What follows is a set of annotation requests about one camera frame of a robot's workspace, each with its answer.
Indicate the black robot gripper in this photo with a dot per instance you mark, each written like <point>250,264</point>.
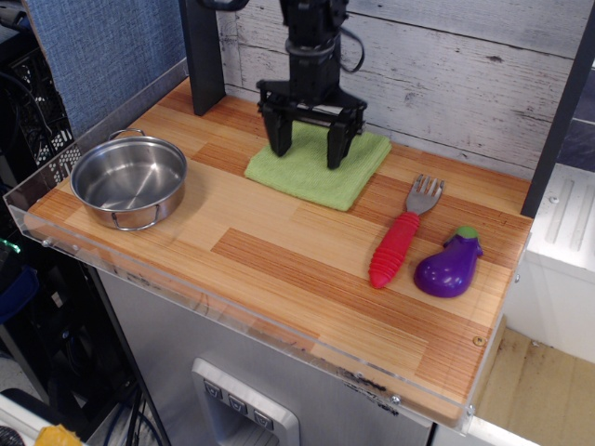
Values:
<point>312,93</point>

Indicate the green cloth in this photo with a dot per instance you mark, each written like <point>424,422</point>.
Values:
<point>303,173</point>

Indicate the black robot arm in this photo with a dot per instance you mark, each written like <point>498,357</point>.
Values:
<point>315,23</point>

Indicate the clear acrylic table guard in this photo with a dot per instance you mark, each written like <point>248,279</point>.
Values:
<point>293,274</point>

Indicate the stainless steel pot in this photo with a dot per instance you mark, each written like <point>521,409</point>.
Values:
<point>131,181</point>

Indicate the purple toy eggplant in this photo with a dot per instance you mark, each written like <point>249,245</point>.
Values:
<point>450,273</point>

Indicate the blue fabric panel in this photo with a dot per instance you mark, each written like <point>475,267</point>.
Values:
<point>110,60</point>

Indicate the silver toy fridge cabinet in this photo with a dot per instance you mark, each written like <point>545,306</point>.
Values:
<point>165,339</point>

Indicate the black plastic crate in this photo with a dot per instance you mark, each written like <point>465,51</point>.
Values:
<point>40,116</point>

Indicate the white appliance at right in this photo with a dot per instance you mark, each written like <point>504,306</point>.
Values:
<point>551,298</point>

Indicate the red handled toy fork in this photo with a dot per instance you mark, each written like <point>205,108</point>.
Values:
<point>390,254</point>

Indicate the dark vertical post left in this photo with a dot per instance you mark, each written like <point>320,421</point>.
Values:
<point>200,31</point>

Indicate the dark vertical post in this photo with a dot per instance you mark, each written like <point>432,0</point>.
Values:
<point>200,31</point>
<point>571,95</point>

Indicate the dark vertical post right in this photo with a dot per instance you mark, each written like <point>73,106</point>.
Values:
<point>571,95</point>

